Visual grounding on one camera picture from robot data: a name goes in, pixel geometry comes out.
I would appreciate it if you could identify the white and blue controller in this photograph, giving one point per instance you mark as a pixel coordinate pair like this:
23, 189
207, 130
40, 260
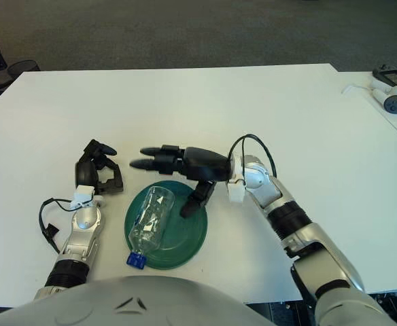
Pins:
395, 103

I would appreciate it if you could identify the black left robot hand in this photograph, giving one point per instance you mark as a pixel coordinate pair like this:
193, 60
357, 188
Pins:
84, 171

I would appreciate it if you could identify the clear bottle with blue cap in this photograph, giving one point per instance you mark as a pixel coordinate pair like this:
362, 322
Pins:
151, 217

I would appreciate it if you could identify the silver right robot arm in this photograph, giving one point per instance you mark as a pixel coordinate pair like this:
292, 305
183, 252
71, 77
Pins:
287, 210

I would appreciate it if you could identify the black handheld device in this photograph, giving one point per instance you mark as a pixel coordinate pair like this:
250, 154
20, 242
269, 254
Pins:
394, 77

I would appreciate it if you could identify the grey robot torso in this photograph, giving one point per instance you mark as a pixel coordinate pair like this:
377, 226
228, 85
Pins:
134, 299

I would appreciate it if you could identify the green round plate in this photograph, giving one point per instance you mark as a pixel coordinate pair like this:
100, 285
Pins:
185, 237

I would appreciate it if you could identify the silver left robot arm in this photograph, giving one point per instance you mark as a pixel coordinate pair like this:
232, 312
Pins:
83, 224

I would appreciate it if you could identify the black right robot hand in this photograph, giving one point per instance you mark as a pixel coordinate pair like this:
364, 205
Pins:
205, 164

